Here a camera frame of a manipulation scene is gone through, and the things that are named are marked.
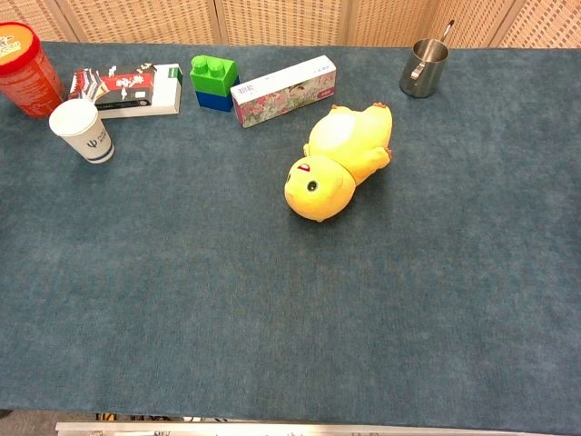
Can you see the yellow plush toy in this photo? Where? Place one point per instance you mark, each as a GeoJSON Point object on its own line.
{"type": "Point", "coordinates": [349, 145]}

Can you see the blue plastic building block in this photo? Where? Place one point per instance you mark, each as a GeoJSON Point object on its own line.
{"type": "Point", "coordinates": [215, 101]}

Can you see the green plastic building block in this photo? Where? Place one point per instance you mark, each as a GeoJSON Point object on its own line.
{"type": "Point", "coordinates": [213, 75]}

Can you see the blue felt table cloth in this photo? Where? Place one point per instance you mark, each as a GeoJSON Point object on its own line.
{"type": "Point", "coordinates": [254, 281]}

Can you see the floral pink white box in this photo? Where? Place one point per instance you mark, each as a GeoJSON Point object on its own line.
{"type": "Point", "coordinates": [286, 91]}

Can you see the woven rattan folding screen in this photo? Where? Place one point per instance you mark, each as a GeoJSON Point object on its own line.
{"type": "Point", "coordinates": [290, 20]}

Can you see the stainless steel pitcher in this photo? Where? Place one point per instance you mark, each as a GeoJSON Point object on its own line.
{"type": "Point", "coordinates": [422, 70]}

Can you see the red black white box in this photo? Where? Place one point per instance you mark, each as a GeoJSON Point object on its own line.
{"type": "Point", "coordinates": [131, 88]}

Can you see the white paper cup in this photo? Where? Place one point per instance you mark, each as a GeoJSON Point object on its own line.
{"type": "Point", "coordinates": [84, 129]}

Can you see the red cylindrical snack canister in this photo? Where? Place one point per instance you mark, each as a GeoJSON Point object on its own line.
{"type": "Point", "coordinates": [28, 79]}

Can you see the silver metal rail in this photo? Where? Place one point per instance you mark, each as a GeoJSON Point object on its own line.
{"type": "Point", "coordinates": [290, 429]}

